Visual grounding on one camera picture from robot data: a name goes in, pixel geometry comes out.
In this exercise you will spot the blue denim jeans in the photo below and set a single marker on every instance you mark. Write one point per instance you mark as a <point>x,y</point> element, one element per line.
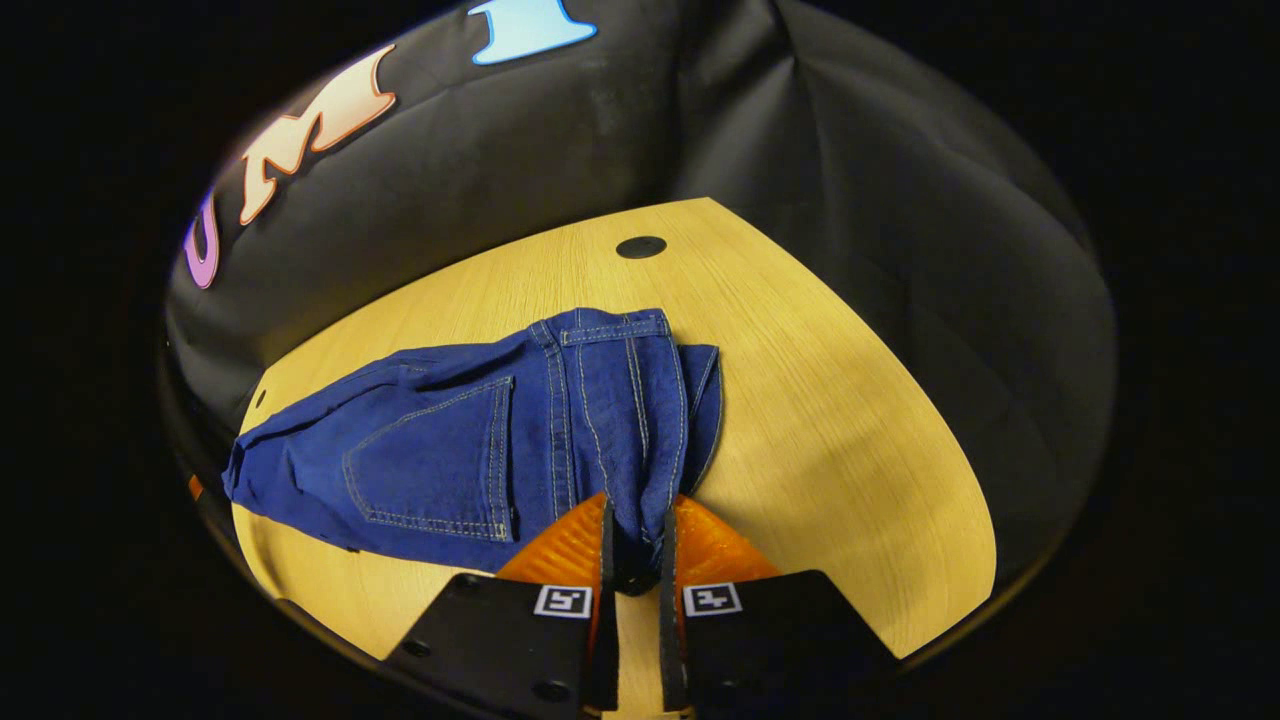
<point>450,450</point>

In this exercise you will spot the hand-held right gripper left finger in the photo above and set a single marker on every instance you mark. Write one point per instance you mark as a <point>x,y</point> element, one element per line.
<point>607,640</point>

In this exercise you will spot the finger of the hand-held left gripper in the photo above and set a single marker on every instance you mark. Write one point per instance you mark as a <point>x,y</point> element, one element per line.
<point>195,488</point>

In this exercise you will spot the black backdrop cloth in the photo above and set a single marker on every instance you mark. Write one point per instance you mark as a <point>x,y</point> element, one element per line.
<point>600,150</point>

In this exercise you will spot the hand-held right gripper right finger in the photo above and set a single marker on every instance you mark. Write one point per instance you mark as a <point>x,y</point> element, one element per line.
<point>668,640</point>

